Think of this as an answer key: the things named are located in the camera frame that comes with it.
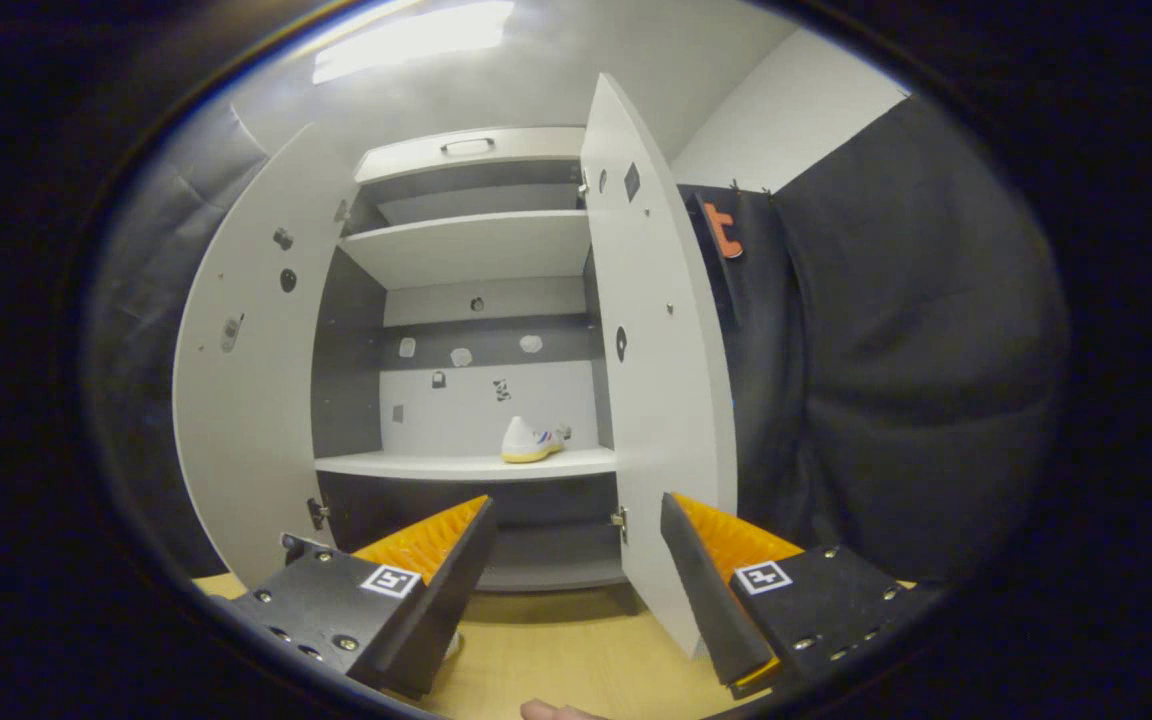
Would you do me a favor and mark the black backdrop cloth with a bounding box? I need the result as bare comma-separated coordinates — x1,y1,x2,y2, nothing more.
86,95,1072,586

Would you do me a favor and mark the white shoe cabinet door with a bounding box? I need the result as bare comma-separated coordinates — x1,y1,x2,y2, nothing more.
173,122,357,591
579,72,739,659

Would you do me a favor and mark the white shoe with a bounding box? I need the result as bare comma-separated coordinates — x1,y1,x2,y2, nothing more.
501,415,572,464

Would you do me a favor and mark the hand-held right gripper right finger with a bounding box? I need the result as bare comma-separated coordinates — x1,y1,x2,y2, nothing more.
660,492,937,701

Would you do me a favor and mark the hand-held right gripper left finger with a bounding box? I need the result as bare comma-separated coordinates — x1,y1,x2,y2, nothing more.
236,493,499,701

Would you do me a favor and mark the white cabinet drawer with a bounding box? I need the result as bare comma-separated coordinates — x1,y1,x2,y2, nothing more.
354,126,587,184

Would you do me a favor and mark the white shoe cabinet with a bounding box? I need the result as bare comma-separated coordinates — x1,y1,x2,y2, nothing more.
311,125,627,593

